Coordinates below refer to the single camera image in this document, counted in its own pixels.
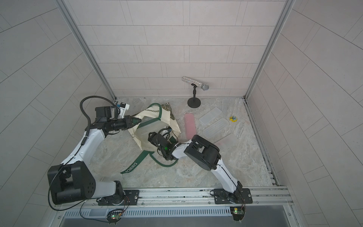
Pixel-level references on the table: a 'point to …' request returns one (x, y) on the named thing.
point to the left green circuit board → (114, 216)
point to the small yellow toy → (233, 118)
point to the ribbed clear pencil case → (215, 128)
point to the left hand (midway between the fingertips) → (142, 119)
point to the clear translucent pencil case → (210, 115)
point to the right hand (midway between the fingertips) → (151, 136)
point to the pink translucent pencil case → (190, 125)
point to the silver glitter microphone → (203, 86)
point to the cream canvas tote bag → (153, 119)
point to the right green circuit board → (238, 213)
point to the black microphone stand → (194, 102)
